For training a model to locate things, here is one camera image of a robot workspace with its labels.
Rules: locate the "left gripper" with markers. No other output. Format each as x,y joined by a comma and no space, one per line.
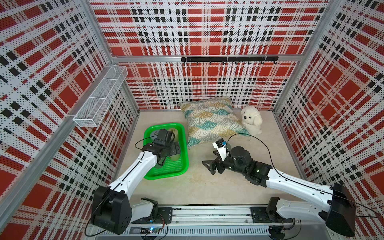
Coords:
174,150

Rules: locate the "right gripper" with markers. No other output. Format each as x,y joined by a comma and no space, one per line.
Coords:
212,162

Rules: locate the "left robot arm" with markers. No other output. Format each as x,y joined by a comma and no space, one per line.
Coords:
126,186

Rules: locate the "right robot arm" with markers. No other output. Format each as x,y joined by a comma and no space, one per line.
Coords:
332,206

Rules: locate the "green plastic perforated basket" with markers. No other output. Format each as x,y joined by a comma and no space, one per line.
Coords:
175,165

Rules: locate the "fan-pattern cushion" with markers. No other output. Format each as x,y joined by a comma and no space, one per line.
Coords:
210,120

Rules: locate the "white plush dog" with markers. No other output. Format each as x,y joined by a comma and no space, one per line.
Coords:
252,120

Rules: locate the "green circuit board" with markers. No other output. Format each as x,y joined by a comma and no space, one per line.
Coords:
149,231

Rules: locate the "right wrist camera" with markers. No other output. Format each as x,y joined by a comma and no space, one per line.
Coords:
221,146

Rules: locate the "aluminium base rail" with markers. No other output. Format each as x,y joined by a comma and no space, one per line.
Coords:
210,214

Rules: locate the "white wire mesh shelf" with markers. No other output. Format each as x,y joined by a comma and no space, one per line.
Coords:
96,106

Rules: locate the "black hook rail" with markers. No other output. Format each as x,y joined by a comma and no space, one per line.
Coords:
260,59

